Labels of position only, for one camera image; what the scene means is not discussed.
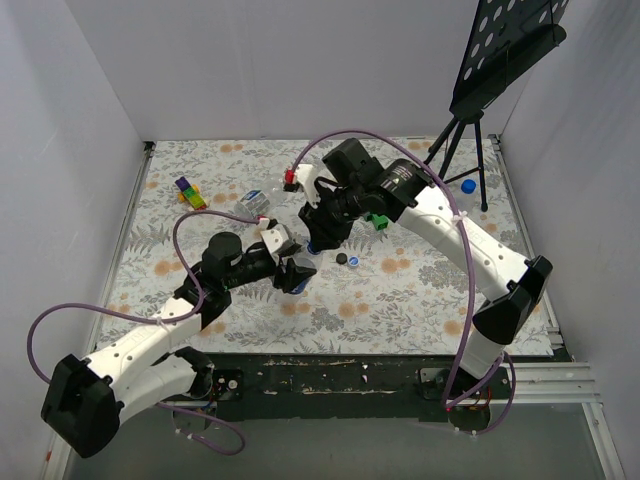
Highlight clear lying bottle silver label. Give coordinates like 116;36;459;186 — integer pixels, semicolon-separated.
234;179;299;218

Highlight blue label bottle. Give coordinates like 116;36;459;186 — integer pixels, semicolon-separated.
291;241;322;295

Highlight floral table cloth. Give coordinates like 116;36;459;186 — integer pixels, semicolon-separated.
94;138;556;356

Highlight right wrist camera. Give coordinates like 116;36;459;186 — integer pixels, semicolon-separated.
283;164;321;209

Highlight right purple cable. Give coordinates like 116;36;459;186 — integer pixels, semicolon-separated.
292;130;516;435

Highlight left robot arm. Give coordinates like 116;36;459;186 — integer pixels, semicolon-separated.
41;225;317;458

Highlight multicolour toy brick stack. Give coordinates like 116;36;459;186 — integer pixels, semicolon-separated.
175;176;207;211

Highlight black base beam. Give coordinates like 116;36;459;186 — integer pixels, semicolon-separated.
169;352;516;421

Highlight Pepsi plastic bottle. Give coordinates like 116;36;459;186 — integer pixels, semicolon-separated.
449;180;477;212

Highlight green blue toy bricks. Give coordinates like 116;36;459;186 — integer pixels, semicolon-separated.
365;214;389;231

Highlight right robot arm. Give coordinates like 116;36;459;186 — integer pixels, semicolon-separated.
285;138;553;398

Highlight black music stand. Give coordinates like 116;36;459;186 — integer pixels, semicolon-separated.
426;0;568;212

